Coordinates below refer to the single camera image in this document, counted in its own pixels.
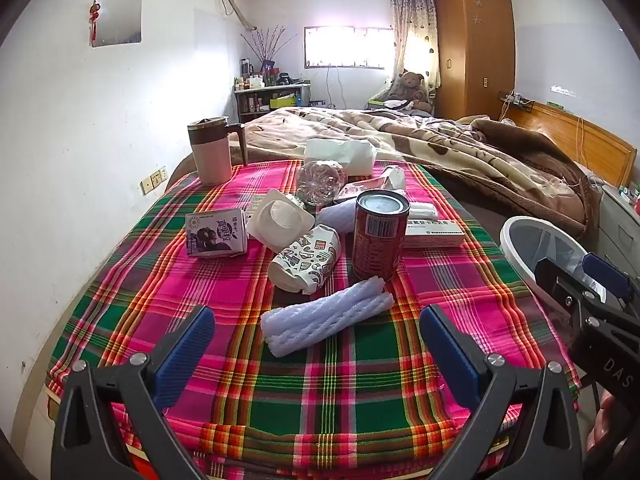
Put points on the white paper bag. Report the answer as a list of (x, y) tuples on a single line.
[(392, 177)]

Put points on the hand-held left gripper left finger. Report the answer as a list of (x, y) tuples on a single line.
[(187, 345)]

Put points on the red tin can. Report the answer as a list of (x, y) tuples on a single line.
[(377, 245)]

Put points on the white plastic wrapper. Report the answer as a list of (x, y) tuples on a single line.
[(335, 217)]

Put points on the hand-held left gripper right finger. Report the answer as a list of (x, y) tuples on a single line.
[(450, 355)]

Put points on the wooden wardrobe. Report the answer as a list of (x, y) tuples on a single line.
[(470, 50)]

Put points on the brown patterned blanket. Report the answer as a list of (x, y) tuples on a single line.
[(450, 150)]

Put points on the wall mirror panel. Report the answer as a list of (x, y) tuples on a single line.
[(120, 15)]

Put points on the grey shelf unit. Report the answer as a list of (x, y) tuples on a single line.
[(270, 97)]

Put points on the red knot ornament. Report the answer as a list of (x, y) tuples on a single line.
[(94, 12)]

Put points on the patterned paper cup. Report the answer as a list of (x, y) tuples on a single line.
[(305, 260)]

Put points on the wall socket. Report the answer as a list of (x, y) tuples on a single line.
[(152, 180)]

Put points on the wooden headboard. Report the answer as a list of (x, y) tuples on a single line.
[(575, 135)]

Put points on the purple and white milk carton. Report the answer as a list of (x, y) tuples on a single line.
[(215, 237)]

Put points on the dry branches bouquet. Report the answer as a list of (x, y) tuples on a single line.
[(267, 45)]

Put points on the patterned curtain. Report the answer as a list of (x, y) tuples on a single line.
[(415, 35)]

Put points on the person's right hand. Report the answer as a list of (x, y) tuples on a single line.
[(607, 420)]

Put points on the window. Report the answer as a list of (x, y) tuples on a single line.
[(345, 47)]

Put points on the white trash bin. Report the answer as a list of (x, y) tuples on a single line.
[(515, 245)]

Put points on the air conditioner pipe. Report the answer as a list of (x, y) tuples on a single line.
[(235, 5)]

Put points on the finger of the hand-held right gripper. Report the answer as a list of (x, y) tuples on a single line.
[(560, 285), (605, 272)]

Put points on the group of bottles on shelf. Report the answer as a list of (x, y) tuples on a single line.
[(255, 77)]

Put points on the white tissue pack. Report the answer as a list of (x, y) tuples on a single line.
[(340, 155)]

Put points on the clear plastic bottle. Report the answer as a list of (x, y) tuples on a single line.
[(320, 182)]

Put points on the grey nightstand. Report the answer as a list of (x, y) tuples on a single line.
[(615, 220)]

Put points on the white medicine box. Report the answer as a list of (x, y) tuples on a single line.
[(435, 234)]

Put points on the plaid cloth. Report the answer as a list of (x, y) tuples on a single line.
[(350, 385)]

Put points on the power strip on headboard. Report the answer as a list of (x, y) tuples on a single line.
[(515, 99)]

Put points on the large white foam net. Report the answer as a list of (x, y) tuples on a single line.
[(325, 317)]

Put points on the pink mug with brown lid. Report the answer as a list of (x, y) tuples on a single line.
[(212, 160)]

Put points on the brown teddy bear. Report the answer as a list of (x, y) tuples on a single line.
[(412, 87)]

